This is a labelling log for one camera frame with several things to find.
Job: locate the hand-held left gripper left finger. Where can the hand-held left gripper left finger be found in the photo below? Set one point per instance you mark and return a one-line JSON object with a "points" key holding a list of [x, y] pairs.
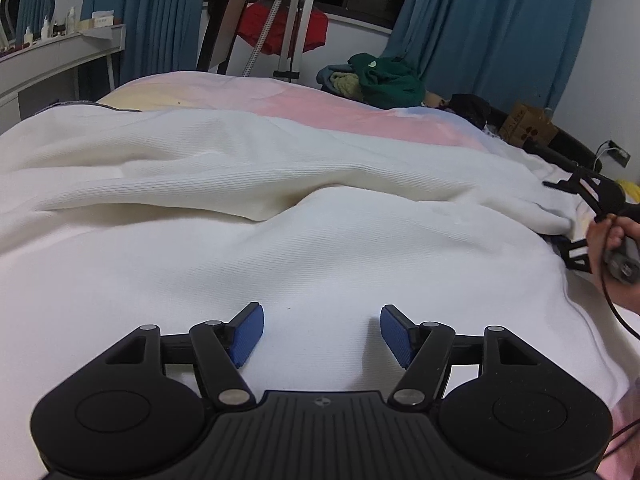
{"points": [[247, 334]]}

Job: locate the cardboard box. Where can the cardboard box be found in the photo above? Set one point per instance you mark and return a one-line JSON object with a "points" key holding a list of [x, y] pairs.
{"points": [[530, 127]]}

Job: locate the beige cloth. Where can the beige cloth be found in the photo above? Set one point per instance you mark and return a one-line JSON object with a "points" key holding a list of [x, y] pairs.
{"points": [[432, 100]]}

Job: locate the person's right hand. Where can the person's right hand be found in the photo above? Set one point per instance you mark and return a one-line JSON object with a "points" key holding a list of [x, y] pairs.
{"points": [[600, 240]]}

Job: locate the white dressing table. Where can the white dressing table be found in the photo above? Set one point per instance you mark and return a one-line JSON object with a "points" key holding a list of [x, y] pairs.
{"points": [[55, 57]]}

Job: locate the green garment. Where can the green garment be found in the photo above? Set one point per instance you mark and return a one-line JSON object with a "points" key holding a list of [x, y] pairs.
{"points": [[395, 82]]}

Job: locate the white blanket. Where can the white blanket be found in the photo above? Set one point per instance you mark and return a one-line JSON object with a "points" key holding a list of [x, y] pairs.
{"points": [[300, 240]]}

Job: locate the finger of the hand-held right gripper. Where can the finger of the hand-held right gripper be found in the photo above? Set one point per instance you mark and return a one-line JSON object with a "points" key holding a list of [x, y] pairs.
{"points": [[577, 255], [580, 180]]}

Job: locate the blue curtain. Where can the blue curtain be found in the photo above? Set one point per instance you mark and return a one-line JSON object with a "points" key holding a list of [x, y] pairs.
{"points": [[500, 25], [150, 15]]}

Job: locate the small white bottle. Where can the small white bottle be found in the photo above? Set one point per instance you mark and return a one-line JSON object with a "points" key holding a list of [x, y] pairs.
{"points": [[47, 27]]}

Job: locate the blue cloth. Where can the blue cloth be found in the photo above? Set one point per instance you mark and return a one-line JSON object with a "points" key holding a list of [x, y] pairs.
{"points": [[327, 76]]}

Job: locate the white standing panel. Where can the white standing panel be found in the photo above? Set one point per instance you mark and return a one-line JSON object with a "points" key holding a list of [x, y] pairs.
{"points": [[225, 25]]}

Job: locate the red garment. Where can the red garment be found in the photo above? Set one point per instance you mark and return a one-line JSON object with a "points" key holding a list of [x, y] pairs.
{"points": [[310, 30]]}

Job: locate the silver garment steamer stand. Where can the silver garment steamer stand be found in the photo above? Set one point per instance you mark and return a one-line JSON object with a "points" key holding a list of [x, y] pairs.
{"points": [[295, 25]]}

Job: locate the white spray bottle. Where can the white spray bottle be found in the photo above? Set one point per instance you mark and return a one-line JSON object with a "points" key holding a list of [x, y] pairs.
{"points": [[72, 20]]}

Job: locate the white tissue box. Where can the white tissue box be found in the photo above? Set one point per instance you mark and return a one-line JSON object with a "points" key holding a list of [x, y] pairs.
{"points": [[102, 20]]}

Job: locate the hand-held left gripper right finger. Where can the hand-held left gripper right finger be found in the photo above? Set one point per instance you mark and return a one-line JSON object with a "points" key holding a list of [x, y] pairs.
{"points": [[397, 334]]}

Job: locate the black garment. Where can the black garment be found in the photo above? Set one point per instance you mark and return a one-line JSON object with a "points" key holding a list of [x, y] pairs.
{"points": [[467, 107]]}

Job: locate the yellow cloth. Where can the yellow cloth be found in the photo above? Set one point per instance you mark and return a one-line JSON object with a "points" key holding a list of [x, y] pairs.
{"points": [[631, 191]]}

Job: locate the yellowish cloth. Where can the yellowish cloth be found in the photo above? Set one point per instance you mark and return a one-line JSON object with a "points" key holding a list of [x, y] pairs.
{"points": [[347, 85]]}

